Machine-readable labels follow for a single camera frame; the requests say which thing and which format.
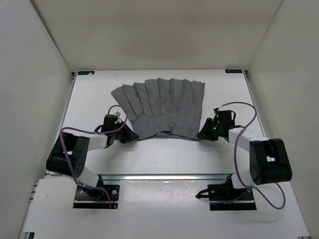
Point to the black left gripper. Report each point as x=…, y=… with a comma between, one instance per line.
x=130, y=135

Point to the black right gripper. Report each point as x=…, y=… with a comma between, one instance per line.
x=205, y=133

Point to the grey pleated skirt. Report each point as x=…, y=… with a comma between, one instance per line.
x=163, y=108

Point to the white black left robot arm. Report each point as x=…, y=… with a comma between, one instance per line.
x=69, y=153

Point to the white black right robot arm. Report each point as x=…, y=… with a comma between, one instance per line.
x=268, y=158

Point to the blue label sticker right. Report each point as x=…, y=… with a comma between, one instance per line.
x=233, y=71

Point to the blue label sticker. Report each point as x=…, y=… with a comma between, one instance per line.
x=233, y=71
x=86, y=73

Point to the blue label sticker left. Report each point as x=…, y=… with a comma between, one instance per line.
x=86, y=73

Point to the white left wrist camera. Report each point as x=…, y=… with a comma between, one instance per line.
x=118, y=114

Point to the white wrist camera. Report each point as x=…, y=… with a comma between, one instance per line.
x=118, y=114
x=216, y=109

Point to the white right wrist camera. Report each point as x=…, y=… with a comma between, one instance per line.
x=216, y=109

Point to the aluminium table edge rail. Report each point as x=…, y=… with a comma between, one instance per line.
x=162, y=177

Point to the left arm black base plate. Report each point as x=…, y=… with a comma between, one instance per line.
x=97, y=199

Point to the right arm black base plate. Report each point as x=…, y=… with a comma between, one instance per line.
x=223, y=197

